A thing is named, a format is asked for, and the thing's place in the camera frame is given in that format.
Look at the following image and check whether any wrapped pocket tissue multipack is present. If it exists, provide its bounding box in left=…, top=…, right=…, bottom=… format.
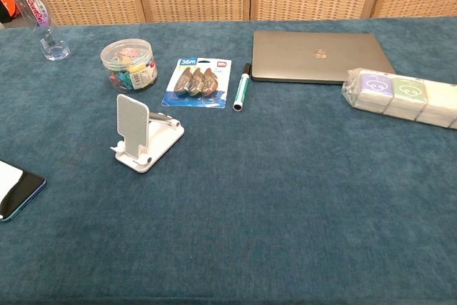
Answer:
left=341, top=67, right=457, bottom=129

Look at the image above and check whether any orange and black object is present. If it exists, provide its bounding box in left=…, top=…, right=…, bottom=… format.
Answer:
left=0, top=0, right=21, bottom=24

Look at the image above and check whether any clear jar of binder clips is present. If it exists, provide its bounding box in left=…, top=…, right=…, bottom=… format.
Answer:
left=100, top=39, right=159, bottom=94

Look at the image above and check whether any white folding phone stand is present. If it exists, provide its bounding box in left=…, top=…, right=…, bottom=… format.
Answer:
left=109, top=94, right=186, bottom=174

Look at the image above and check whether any green whiteboard marker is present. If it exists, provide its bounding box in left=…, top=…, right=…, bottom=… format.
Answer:
left=232, top=63, right=252, bottom=112

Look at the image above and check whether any clear plastic water bottle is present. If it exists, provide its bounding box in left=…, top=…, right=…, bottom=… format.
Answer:
left=9, top=0, right=71, bottom=62

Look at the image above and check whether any teal blue tablecloth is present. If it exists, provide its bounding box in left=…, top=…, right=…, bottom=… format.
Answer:
left=0, top=16, right=457, bottom=305

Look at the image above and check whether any black smartphone with blue edge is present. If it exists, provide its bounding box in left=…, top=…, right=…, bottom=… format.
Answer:
left=0, top=160, right=47, bottom=223

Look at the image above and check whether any grey closed laptop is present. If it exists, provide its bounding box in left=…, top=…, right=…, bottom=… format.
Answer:
left=251, top=29, right=396, bottom=86

